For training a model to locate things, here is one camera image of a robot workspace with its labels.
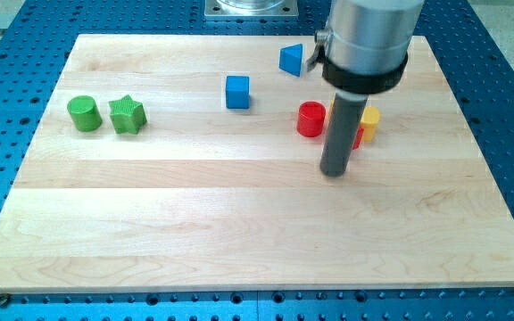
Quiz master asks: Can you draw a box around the silver robot arm cylinder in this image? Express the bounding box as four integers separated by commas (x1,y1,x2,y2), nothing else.
306,0,424,76

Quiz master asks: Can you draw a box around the blue cube block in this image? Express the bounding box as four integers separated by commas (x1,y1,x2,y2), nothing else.
226,76,250,109

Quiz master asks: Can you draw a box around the green star block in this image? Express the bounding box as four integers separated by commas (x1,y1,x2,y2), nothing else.
108,95,147,135

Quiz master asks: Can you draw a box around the red cylinder block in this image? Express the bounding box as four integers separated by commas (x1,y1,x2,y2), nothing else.
296,101,326,137

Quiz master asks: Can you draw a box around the light wooden board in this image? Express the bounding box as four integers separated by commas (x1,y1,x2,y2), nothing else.
0,34,514,293

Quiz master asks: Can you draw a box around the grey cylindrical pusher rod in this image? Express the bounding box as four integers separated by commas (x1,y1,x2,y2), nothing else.
320,89,368,177

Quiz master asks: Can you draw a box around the small red block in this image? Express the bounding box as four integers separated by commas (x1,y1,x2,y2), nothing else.
352,128,364,150

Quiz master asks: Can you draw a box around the blue triangular prism block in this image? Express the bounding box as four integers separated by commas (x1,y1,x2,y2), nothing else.
278,44,303,77

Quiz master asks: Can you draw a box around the yellow cylinder block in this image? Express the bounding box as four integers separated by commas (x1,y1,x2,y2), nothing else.
361,106,381,142

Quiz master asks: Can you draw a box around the green cylinder block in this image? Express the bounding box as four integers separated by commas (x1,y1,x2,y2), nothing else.
67,95,103,132

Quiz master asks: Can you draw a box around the black clamp ring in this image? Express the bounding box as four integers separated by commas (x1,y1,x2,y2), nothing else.
321,52,410,95

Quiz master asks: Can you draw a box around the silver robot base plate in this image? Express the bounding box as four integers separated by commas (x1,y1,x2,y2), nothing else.
203,0,299,19

